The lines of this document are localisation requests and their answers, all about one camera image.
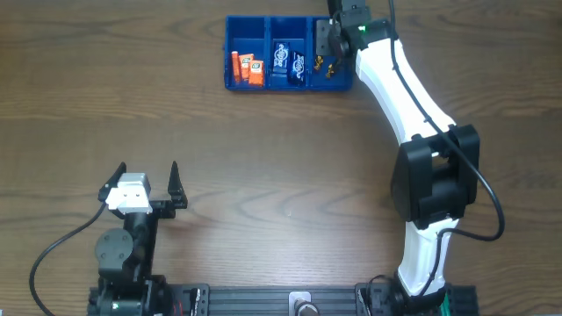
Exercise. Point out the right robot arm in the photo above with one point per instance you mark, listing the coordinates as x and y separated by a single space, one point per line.
399 92

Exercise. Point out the blue tray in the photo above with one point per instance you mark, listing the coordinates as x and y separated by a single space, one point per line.
246 35

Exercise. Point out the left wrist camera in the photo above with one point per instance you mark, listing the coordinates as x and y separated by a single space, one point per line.
129 193

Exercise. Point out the mounting rail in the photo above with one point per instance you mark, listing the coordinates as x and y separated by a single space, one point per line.
254 300

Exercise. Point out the gold candy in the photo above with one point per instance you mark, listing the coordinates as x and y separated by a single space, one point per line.
318 62
329 70

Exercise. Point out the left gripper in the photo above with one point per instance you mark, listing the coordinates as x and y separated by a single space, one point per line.
160 210

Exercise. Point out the blue candy pack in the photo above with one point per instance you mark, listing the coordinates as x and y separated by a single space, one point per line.
280 55
297 68

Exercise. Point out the orange candy box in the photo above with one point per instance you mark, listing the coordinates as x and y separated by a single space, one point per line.
256 73
245 63
235 66

